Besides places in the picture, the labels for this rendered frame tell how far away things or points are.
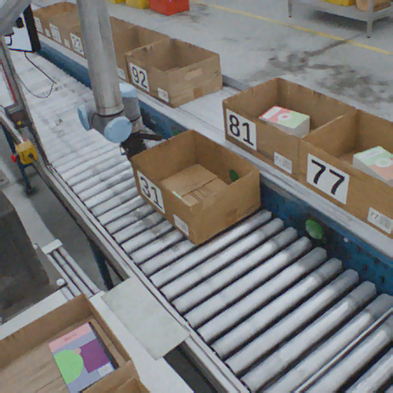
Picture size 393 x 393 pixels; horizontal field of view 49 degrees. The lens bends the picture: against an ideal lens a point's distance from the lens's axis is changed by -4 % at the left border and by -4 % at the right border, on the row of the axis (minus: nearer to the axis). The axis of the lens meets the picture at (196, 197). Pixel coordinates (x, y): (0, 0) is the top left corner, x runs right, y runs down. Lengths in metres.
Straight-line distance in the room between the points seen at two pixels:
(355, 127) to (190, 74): 0.79
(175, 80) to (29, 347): 1.24
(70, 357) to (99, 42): 0.87
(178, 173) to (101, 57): 0.66
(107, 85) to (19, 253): 0.56
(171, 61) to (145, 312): 1.48
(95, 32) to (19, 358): 0.94
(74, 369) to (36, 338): 0.17
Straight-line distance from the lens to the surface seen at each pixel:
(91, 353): 1.26
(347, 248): 1.44
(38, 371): 1.31
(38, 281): 1.48
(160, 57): 2.39
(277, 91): 1.86
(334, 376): 1.20
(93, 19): 1.31
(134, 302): 1.36
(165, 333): 1.28
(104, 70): 1.35
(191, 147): 1.80
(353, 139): 1.66
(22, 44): 1.98
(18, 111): 1.86
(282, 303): 1.31
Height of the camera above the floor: 1.79
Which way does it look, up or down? 38 degrees down
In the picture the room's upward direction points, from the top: 8 degrees counter-clockwise
